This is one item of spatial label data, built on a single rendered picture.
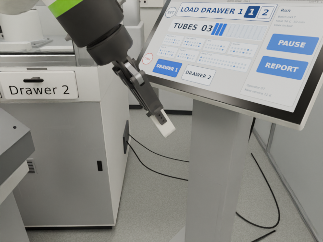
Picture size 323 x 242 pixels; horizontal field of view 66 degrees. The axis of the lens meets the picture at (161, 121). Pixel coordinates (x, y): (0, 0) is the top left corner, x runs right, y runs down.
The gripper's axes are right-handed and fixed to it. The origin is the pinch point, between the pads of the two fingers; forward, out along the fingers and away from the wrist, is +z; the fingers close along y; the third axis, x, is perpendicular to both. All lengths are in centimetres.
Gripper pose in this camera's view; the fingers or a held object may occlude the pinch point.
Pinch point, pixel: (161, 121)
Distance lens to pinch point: 52.1
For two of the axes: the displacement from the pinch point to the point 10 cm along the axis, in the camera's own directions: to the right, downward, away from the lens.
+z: 4.8, 7.1, 5.2
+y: -4.1, -3.4, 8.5
